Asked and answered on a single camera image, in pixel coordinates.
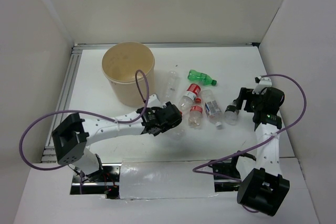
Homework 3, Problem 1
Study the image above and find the black label clear bottle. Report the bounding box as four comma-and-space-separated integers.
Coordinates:
224, 101, 239, 125

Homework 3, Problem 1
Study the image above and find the clear crushed bottle white cap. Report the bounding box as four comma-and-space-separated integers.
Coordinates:
166, 125, 185, 141

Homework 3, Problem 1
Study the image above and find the blue label water bottle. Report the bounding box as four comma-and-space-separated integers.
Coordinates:
200, 90, 223, 129

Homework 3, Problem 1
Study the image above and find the small red label bottle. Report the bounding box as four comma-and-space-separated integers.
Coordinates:
188, 98, 203, 129

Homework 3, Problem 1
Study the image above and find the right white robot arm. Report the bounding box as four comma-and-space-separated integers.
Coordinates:
229, 87, 290, 216

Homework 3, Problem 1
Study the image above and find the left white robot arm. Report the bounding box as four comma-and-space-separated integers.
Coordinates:
51, 94, 182, 182

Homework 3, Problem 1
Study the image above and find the beige round bin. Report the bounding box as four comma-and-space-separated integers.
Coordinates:
101, 42, 156, 107

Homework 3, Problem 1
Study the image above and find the red label bottle red cap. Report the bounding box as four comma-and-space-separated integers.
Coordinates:
178, 83, 201, 113

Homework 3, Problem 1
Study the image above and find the slim clear bottle blue cap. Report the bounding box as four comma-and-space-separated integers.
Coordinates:
163, 71, 180, 103

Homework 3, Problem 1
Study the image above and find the green plastic bottle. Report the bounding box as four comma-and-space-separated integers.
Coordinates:
187, 69, 217, 86

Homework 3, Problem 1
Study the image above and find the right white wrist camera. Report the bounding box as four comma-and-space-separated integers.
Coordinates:
253, 76, 272, 94

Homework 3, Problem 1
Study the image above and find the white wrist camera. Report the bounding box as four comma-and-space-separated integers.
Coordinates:
145, 94, 163, 108
253, 76, 272, 94

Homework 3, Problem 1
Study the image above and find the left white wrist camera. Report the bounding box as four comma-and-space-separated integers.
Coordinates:
145, 94, 163, 108

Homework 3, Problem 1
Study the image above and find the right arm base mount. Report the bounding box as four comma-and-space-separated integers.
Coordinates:
209, 153, 256, 192

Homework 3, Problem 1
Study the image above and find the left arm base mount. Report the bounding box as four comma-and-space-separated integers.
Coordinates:
70, 163, 122, 199

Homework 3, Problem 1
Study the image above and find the aluminium frame rail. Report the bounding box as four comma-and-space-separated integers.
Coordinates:
41, 42, 260, 163

